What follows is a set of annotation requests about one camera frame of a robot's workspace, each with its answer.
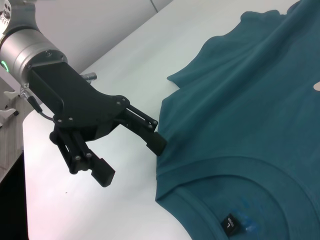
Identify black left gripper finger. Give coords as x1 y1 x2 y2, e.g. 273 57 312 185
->
116 104 168 158

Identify teal t-shirt with pink print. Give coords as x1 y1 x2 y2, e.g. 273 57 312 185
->
154 0 320 240

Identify silver left gripper thumbscrew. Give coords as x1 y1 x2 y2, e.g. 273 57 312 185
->
81 71 98 82

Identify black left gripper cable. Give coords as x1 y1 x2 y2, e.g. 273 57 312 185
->
21 83 58 123

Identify white stand leg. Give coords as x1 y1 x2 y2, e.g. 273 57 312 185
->
0 90 20 101
0 108 20 127

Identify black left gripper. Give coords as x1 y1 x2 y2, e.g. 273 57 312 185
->
26 61 131 188

